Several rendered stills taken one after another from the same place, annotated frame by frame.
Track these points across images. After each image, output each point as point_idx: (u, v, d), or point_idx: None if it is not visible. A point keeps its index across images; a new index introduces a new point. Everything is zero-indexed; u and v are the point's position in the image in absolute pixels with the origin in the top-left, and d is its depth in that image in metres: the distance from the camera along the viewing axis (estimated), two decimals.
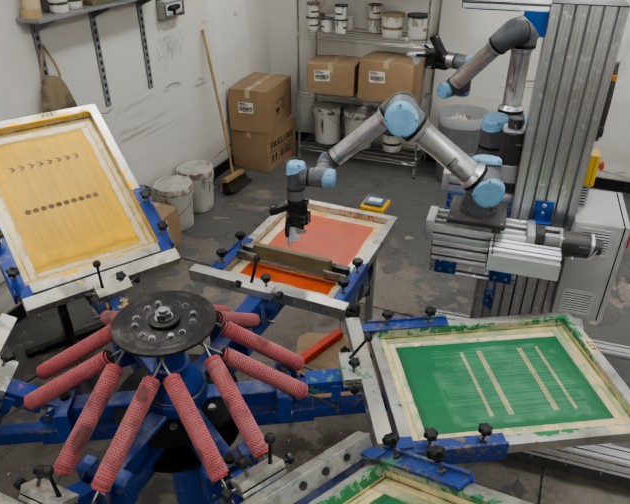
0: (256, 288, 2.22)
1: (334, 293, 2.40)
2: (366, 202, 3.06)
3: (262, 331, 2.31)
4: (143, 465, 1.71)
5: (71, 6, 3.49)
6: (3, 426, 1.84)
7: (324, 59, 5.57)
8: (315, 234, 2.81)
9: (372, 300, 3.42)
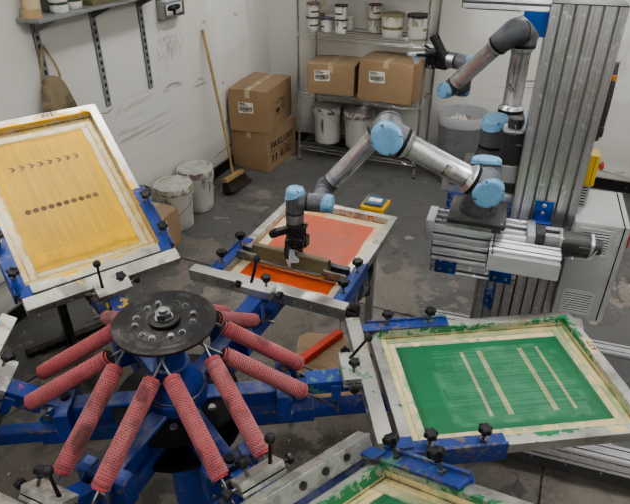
0: (256, 288, 2.22)
1: (334, 293, 2.40)
2: (366, 202, 3.06)
3: (262, 331, 2.31)
4: (143, 465, 1.71)
5: (71, 6, 3.49)
6: (3, 426, 1.84)
7: (324, 59, 5.57)
8: (315, 234, 2.81)
9: (372, 300, 3.42)
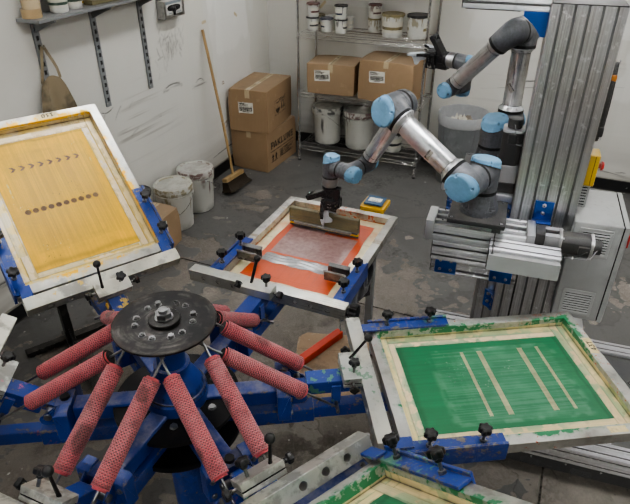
0: (256, 288, 2.22)
1: (334, 293, 2.40)
2: (366, 202, 3.06)
3: (262, 331, 2.31)
4: (143, 465, 1.71)
5: (71, 6, 3.49)
6: (3, 426, 1.84)
7: (324, 59, 5.57)
8: None
9: (372, 300, 3.42)
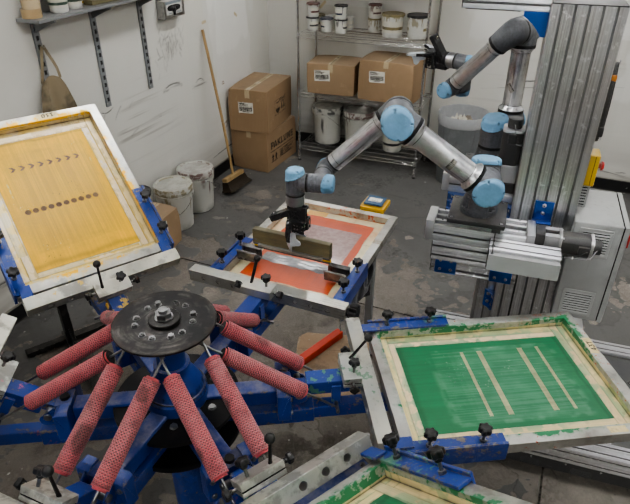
0: (256, 288, 2.22)
1: (334, 293, 2.40)
2: (366, 202, 3.06)
3: (262, 331, 2.31)
4: (143, 465, 1.71)
5: (71, 6, 3.49)
6: (3, 426, 1.84)
7: (324, 59, 5.57)
8: None
9: (372, 300, 3.42)
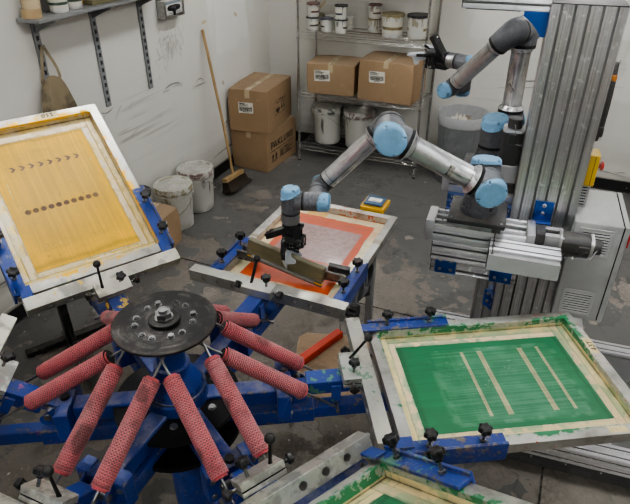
0: (256, 288, 2.22)
1: (334, 293, 2.40)
2: (366, 202, 3.06)
3: (262, 331, 2.31)
4: (143, 465, 1.71)
5: (71, 6, 3.49)
6: (3, 426, 1.84)
7: (324, 59, 5.57)
8: None
9: (372, 300, 3.42)
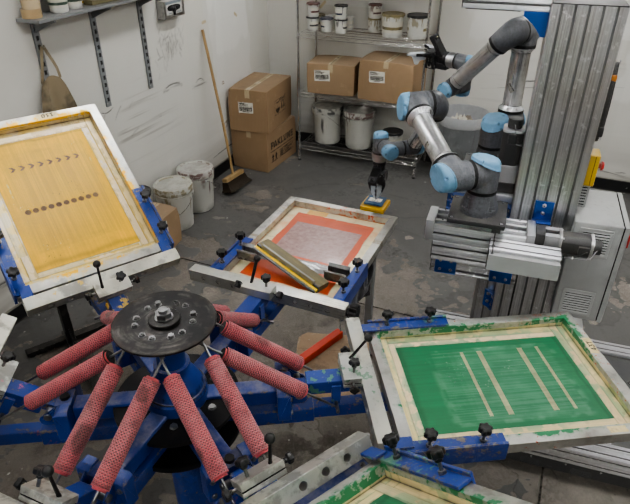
0: (256, 288, 2.22)
1: (334, 293, 2.40)
2: (366, 202, 3.06)
3: (262, 331, 2.31)
4: (143, 465, 1.71)
5: (71, 6, 3.49)
6: (3, 426, 1.84)
7: (324, 59, 5.57)
8: None
9: (372, 300, 3.42)
